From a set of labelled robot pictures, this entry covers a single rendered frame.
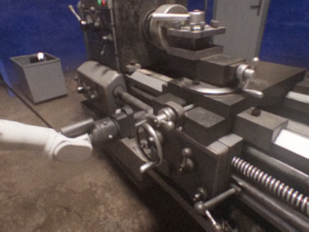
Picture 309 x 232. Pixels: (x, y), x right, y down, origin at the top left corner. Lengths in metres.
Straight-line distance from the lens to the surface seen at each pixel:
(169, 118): 0.73
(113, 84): 1.39
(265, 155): 0.82
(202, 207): 0.73
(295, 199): 0.77
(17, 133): 0.61
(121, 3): 1.33
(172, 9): 1.27
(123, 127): 0.73
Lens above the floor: 1.24
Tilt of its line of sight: 27 degrees down
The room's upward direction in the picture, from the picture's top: 3 degrees counter-clockwise
